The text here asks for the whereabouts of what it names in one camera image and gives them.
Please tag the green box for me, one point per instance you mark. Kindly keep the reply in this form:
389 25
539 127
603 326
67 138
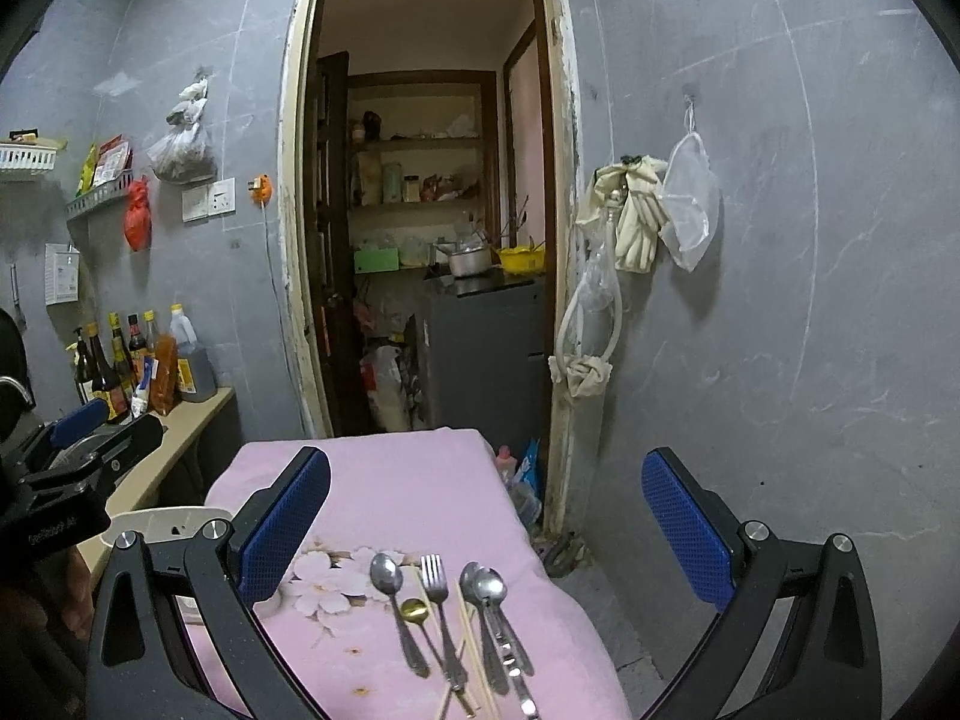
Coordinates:
370 261

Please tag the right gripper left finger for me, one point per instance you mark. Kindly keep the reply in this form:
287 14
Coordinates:
142 663

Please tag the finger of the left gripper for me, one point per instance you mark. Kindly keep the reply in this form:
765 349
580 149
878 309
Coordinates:
112 449
80 423

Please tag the red plastic bag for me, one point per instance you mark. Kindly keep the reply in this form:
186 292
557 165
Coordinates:
137 216

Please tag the steel fork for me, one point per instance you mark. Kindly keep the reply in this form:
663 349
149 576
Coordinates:
435 583

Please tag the white wall socket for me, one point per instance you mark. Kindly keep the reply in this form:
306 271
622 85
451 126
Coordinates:
201 202

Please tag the small gold spoon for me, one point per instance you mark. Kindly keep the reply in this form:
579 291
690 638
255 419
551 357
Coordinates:
415 611

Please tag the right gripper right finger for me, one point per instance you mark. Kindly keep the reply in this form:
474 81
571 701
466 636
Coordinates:
826 663

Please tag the yellow basin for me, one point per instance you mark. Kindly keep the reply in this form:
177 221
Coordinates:
523 260

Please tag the grey wall rack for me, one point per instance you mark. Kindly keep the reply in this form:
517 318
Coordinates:
103 195

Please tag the cream rubber gloves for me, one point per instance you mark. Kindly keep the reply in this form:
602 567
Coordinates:
632 189

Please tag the white wall basket shelf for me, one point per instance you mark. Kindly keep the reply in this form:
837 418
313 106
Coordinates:
28 158

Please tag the beige kitchen counter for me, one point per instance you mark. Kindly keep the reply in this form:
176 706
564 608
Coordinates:
181 429

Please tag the steel faucet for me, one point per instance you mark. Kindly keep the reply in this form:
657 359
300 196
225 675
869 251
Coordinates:
20 389

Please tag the white utensil holder cup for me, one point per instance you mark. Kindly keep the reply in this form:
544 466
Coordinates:
162 523

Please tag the hanging bag of garlic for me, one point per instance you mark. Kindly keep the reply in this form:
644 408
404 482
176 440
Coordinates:
185 156

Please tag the orange plug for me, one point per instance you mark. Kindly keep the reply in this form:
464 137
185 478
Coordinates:
261 189

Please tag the wooden door frame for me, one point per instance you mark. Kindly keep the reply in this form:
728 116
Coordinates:
563 150

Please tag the person's left hand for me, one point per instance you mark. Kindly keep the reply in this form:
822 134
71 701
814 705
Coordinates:
68 593

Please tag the dark soy sauce bottle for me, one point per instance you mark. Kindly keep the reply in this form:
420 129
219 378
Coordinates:
107 383

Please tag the pink floral table cloth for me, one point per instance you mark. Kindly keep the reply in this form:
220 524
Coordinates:
409 494

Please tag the large steel spoon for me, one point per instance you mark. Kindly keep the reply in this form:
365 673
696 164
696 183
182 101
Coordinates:
387 578

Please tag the white wall box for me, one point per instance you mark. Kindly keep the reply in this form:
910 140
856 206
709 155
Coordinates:
61 274

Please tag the clear oil bottle yellow cap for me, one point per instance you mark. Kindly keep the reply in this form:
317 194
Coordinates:
196 379

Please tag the dark grey cabinet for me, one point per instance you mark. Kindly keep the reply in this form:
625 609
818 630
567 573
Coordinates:
481 350

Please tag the metal pot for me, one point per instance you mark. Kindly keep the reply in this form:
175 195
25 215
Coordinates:
467 257

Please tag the clear hanging plastic bag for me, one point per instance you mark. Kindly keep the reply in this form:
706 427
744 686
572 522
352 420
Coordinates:
690 197

